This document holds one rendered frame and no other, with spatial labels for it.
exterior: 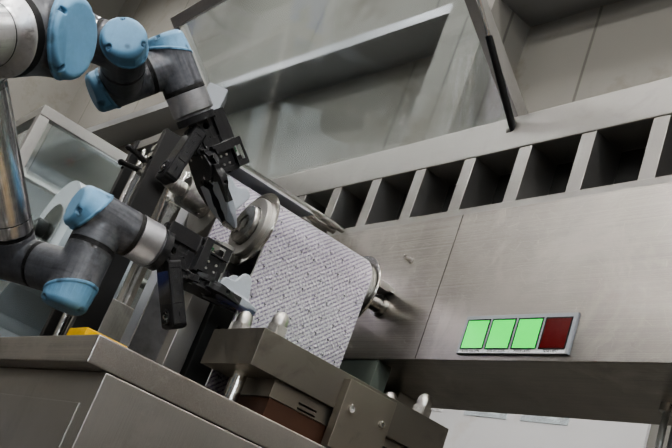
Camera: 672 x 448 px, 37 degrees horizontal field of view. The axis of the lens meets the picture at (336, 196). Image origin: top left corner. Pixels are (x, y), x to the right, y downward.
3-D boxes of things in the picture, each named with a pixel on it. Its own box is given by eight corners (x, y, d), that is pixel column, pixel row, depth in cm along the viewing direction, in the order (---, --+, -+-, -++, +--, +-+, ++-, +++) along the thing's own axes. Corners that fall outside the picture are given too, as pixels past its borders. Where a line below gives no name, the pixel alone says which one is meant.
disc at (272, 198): (216, 267, 185) (245, 198, 191) (218, 269, 185) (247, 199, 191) (258, 260, 173) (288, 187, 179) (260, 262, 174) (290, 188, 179)
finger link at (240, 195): (263, 215, 182) (243, 168, 181) (237, 227, 178) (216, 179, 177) (254, 218, 184) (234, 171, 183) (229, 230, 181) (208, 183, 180)
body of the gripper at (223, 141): (252, 165, 181) (227, 102, 180) (214, 182, 176) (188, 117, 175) (231, 171, 188) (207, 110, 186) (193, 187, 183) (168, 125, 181)
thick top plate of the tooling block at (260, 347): (199, 362, 162) (214, 328, 164) (379, 455, 180) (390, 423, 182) (250, 364, 149) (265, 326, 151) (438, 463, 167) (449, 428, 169)
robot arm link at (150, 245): (133, 254, 158) (113, 257, 164) (157, 267, 160) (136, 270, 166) (153, 212, 160) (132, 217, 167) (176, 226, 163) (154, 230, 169)
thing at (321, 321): (221, 345, 169) (261, 248, 176) (325, 400, 180) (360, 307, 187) (222, 345, 169) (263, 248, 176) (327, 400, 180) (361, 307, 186)
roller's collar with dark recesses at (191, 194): (169, 205, 204) (182, 178, 207) (193, 219, 207) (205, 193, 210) (184, 202, 199) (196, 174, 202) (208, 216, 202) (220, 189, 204)
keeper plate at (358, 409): (320, 444, 154) (344, 377, 158) (367, 468, 159) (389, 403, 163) (329, 446, 152) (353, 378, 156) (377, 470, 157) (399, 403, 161)
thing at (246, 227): (255, 225, 177) (229, 248, 180) (264, 231, 178) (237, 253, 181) (257, 197, 182) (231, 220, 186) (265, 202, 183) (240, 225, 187)
